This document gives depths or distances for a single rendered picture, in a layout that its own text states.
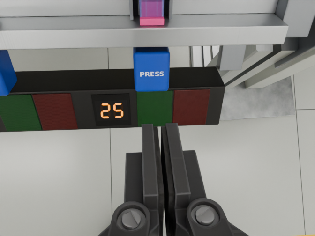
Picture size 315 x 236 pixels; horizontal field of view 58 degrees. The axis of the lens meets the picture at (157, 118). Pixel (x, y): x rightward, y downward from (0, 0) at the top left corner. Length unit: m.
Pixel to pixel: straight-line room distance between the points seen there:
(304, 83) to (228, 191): 0.43
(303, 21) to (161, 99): 0.11
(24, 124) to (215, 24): 0.17
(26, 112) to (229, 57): 0.17
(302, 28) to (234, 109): 0.74
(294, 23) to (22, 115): 0.21
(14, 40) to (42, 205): 0.81
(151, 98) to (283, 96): 0.80
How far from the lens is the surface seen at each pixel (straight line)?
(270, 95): 0.98
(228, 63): 0.25
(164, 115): 0.24
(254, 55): 0.30
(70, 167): 0.92
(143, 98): 0.23
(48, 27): 0.18
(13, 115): 0.26
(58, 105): 0.24
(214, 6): 0.19
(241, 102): 0.94
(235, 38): 0.18
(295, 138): 1.02
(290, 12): 0.20
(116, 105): 0.23
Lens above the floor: 0.89
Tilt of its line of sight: 85 degrees down
